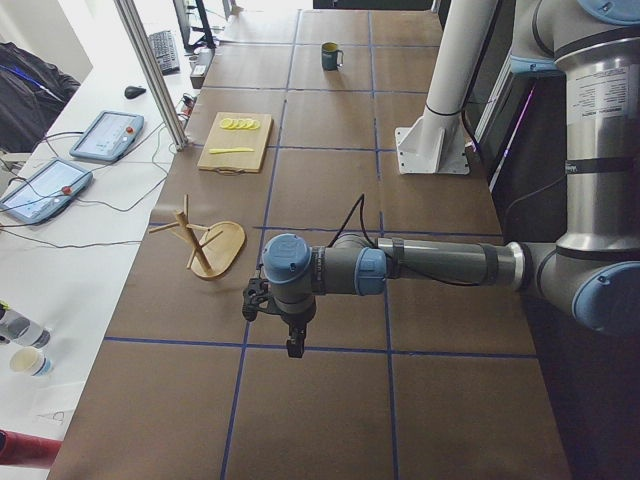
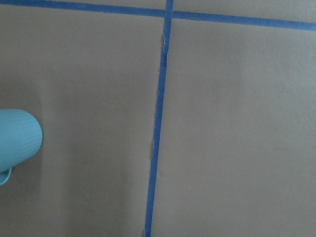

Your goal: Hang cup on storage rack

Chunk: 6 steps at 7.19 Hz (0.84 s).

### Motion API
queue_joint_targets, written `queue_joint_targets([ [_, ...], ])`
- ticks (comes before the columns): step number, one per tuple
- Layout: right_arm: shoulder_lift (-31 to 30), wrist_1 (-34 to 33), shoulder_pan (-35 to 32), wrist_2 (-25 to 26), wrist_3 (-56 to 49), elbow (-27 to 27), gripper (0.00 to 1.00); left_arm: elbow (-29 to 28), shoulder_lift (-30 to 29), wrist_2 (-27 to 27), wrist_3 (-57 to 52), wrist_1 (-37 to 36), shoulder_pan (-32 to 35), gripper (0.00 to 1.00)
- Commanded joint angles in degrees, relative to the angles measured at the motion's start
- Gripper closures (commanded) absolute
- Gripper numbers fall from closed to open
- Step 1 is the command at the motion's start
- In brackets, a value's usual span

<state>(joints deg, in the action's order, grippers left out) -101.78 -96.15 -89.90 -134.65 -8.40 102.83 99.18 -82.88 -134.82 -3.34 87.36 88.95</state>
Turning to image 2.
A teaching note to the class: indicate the blue ribbed cup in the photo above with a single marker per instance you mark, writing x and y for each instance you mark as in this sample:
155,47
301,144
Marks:
20,139

